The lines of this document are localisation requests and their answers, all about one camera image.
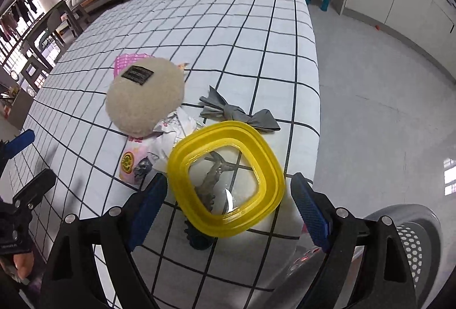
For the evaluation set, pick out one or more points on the grey fabric bow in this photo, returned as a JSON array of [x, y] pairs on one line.
[[231, 113]]

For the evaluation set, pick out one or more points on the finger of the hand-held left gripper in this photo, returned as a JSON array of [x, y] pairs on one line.
[[35, 186], [21, 142]]

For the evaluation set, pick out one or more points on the white and pink snack wrapper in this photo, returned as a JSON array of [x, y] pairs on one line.
[[142, 152]]

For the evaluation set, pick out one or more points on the dark teal toy dinosaur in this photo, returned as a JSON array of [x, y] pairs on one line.
[[198, 241]]

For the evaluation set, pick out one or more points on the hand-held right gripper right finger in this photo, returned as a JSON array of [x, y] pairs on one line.
[[310, 212]]

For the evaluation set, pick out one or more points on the person's left hand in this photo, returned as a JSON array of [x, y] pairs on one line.
[[22, 264]]

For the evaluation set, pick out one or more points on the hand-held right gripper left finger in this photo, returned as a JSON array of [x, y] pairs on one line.
[[148, 211]]

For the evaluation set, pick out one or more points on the grey perforated bin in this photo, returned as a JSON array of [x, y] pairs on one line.
[[409, 241]]

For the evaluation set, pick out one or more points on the hanging clothes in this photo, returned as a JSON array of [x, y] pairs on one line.
[[17, 16]]

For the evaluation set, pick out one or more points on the beige round fluffy pad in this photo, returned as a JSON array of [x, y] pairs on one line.
[[142, 106]]

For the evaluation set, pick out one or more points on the dark chair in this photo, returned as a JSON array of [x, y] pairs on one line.
[[53, 24]]

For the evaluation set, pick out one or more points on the yellow rimmed clear lid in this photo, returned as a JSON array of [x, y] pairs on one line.
[[178, 159]]

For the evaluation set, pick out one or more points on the black checked white tablecloth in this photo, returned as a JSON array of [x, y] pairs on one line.
[[213, 45]]

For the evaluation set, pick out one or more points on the clear plastic container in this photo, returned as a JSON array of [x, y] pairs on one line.
[[274, 227]]

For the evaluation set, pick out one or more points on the pink plastic mesh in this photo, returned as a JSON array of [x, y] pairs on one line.
[[123, 63]]

